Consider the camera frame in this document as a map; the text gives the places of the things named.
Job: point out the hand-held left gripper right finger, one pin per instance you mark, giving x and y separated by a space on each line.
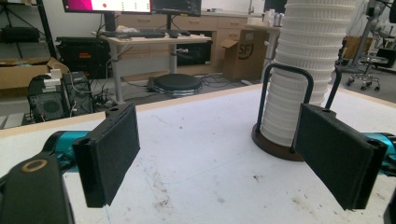
339 158

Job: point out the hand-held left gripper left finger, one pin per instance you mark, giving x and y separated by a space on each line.
106 155

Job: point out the dark cup holder stand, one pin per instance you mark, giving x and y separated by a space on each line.
274 150

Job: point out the stack of white paper cups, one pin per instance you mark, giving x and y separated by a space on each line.
311 37

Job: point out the black computer tower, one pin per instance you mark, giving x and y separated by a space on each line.
79 93
46 105

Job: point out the chrome rolling stool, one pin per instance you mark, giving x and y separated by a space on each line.
367 73

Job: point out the white power adapter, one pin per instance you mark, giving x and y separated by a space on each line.
53 77

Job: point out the white table mat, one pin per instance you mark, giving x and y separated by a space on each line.
202 140

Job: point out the black equipment crate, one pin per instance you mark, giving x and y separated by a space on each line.
81 57

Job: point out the black round stool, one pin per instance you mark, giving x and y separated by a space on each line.
177 83

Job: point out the open plain cardboard box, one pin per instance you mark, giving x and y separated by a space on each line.
21 76

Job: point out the light wooden desk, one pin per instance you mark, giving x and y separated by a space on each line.
162 39

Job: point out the black keyboard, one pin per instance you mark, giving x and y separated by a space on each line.
151 33

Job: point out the printed cardboard box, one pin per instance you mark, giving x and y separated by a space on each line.
246 56

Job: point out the black metal shelf rack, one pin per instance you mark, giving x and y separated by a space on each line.
46 28

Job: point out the black case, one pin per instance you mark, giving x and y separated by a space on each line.
18 34

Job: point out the monitor with bright screen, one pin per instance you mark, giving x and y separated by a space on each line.
124 5

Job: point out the wooden cabinet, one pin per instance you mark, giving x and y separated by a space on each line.
202 23

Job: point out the monitor with dark screen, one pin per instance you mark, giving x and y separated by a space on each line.
177 6

